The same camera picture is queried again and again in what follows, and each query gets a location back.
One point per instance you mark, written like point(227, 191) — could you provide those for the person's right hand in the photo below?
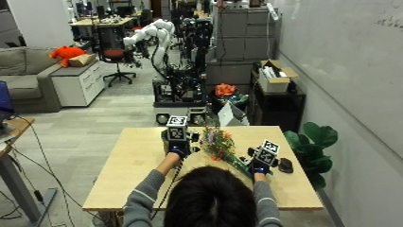
point(256, 161)

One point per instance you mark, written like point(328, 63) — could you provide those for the glove marker cube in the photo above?
point(267, 152)
point(177, 128)

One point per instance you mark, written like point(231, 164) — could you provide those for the open cardboard box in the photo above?
point(274, 77)

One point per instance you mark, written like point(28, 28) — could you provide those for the person's left hand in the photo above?
point(179, 148)

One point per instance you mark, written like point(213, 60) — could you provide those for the cluttered wooden desk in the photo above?
point(99, 22)

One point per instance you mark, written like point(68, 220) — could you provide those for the orange plush toy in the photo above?
point(65, 54)

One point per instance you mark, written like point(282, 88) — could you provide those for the colourful flower bouquet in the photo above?
point(220, 147)

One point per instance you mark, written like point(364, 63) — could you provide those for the brown paper bag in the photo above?
point(82, 60)

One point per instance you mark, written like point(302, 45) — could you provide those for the the person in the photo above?
point(209, 198)

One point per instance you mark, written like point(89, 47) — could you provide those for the grey sofa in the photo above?
point(24, 78)

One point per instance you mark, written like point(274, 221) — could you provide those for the right glove marker cube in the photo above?
point(267, 152)

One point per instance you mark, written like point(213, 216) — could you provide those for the green potted plant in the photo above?
point(312, 148)

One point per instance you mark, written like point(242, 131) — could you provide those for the black robot cart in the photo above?
point(181, 78)

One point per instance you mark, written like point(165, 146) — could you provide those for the blue monitor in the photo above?
point(4, 99)

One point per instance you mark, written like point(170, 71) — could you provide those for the left glove marker cube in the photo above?
point(177, 128)

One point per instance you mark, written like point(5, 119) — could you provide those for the orange flower bunch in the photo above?
point(224, 90)

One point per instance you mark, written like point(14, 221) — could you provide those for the wooden side desk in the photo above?
point(12, 151)

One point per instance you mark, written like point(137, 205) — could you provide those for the black computer mouse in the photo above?
point(286, 165)

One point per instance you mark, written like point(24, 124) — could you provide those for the white drawer cabinet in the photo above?
point(77, 83)

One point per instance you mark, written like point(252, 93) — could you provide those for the grey filing cabinets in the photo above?
point(246, 34)

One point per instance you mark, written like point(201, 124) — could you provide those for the black red office chair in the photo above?
point(113, 53)

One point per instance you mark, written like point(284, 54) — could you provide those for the black shelf unit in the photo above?
point(275, 105)

